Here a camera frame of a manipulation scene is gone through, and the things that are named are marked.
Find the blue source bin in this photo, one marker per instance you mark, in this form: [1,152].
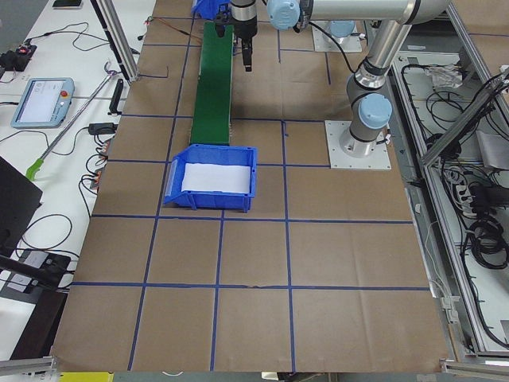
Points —
[211,154]

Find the green conveyor belt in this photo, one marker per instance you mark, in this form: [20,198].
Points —
[212,111]

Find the teach pendant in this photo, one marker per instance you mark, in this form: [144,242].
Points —
[44,103]

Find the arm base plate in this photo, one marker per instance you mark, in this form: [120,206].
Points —
[345,153]
[345,33]

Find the aluminium frame post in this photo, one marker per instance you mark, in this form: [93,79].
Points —
[111,25]

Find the blue destination bin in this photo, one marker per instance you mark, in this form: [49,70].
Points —
[208,9]

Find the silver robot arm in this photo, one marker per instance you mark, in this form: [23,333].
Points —
[371,111]

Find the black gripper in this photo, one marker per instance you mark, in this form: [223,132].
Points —
[245,25]

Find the black power adapter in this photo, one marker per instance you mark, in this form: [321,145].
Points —
[101,128]

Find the white foam pad source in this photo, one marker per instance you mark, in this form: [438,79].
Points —
[216,178]

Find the green handled reacher stick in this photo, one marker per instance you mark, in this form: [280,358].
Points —
[35,167]

